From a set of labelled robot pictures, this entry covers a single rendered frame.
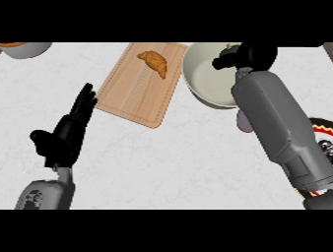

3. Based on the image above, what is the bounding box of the pale cream bowl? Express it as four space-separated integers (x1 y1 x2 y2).
182 42 244 110

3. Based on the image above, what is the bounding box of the orange food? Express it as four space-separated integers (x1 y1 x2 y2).
0 42 31 49

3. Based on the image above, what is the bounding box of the golden brown croissant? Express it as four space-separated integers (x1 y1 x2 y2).
135 49 169 81

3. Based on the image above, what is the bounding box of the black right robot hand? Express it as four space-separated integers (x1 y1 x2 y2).
210 42 280 72

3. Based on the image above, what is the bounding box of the grey bowl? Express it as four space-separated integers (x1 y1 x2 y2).
0 42 53 60

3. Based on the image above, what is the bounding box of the dark green vegetable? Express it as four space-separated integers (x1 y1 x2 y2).
219 43 244 59

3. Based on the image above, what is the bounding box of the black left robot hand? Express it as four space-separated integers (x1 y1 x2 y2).
30 82 99 170

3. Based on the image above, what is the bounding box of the pale purple oblong object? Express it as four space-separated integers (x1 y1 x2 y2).
235 109 256 134

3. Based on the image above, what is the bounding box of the pale wooden cutting board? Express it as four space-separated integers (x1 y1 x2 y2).
93 42 191 130

